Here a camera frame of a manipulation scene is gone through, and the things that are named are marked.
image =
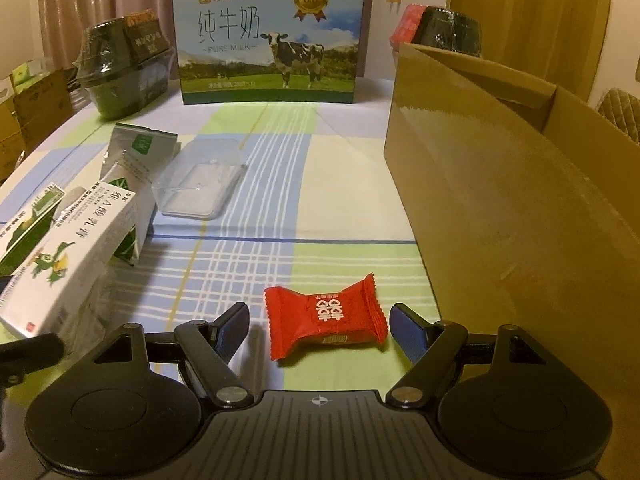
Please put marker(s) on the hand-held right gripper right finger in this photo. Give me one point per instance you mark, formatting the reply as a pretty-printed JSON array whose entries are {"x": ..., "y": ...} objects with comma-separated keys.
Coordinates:
[{"x": 406, "y": 332}]

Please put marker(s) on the red candy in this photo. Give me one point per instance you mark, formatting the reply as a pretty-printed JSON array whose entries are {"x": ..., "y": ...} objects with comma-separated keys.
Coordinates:
[{"x": 320, "y": 320}]

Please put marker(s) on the silver green pouch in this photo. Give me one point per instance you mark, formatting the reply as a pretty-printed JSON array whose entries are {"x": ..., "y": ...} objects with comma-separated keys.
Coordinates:
[{"x": 140, "y": 160}]

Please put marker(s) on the dark noodle bowl red lid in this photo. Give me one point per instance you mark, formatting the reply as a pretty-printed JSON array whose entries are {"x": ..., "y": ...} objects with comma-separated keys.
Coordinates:
[{"x": 445, "y": 30}]

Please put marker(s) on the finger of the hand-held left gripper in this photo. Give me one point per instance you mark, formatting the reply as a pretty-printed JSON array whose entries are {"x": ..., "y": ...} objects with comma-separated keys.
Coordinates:
[{"x": 35, "y": 349}]

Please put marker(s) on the wooden wardrobe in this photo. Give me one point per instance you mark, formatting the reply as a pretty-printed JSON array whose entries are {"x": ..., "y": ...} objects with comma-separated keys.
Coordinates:
[{"x": 525, "y": 10}]

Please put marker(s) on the chair with quilted cover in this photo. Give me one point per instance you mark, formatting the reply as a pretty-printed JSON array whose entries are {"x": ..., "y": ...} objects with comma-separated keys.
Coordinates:
[{"x": 622, "y": 110}]

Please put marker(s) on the plaid cloth-covered desktop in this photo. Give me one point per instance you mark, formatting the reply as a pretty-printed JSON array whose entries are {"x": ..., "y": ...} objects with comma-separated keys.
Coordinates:
[{"x": 325, "y": 160}]

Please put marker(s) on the stacked cardboard storage boxes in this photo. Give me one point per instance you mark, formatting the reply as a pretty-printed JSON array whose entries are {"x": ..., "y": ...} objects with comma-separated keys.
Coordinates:
[{"x": 40, "y": 105}]

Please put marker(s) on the dark shrink-wrapped noodle bowl pack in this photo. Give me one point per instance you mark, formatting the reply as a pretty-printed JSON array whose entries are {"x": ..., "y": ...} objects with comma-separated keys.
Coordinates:
[{"x": 110, "y": 75}]

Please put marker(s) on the blue milk carton with cow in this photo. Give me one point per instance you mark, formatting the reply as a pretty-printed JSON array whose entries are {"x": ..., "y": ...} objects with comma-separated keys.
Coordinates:
[{"x": 240, "y": 70}]

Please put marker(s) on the clear plastic box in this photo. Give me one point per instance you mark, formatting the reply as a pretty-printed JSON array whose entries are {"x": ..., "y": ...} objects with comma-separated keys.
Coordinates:
[{"x": 200, "y": 185}]

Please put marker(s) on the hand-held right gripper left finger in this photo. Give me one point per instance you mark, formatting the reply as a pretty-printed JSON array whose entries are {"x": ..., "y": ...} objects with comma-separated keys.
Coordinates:
[{"x": 234, "y": 330}]

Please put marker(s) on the brown cardboard box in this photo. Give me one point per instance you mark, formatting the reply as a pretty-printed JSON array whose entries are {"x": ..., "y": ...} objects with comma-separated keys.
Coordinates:
[{"x": 500, "y": 185}]

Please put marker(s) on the white green paper box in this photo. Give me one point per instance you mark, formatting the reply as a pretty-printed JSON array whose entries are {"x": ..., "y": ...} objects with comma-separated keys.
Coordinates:
[
  {"x": 75, "y": 270},
  {"x": 25, "y": 225}
]

